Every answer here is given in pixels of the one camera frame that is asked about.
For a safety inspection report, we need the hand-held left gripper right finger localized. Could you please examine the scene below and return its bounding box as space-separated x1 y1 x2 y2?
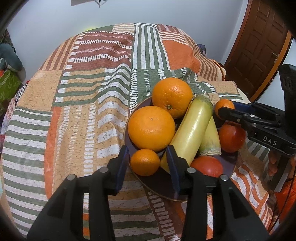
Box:
166 146 270 241

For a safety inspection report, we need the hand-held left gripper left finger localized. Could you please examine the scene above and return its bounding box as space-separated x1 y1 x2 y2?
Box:
26 146 130 241

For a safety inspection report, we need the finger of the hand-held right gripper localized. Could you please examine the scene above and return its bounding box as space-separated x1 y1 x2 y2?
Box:
218 107 289 139
231 101 285 116

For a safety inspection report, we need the small tangerine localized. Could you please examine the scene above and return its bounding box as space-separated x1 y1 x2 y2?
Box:
130 149 161 176
215 99 235 121

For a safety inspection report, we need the purple plate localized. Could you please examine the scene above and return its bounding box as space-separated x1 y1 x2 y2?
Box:
123 96 238 202

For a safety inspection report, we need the red tomato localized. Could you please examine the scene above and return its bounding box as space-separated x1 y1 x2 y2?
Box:
190 156 223 178
218 122 247 153

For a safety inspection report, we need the yellow-green sugarcane piece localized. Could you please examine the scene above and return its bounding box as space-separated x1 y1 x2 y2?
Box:
160 95 213 173
196 115 221 156

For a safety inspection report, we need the large orange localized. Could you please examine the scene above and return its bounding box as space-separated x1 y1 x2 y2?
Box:
128 106 176 151
151 77 193 119

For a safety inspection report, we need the person's right hand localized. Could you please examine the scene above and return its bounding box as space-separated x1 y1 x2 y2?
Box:
267 149 281 178

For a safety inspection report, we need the brown wooden door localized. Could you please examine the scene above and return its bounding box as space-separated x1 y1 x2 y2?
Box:
223 0 293 102

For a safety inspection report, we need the striped patchwork blanket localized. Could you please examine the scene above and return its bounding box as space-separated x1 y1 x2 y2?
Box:
0 23 280 237

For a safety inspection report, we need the checkered cloth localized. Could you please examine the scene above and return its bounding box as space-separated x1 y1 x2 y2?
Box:
13 80 28 103

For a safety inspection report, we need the green cardboard box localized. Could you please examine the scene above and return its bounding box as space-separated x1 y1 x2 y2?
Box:
0 70 22 102

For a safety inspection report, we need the grey plush shark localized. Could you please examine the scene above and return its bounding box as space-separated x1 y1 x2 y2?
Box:
0 44 23 72

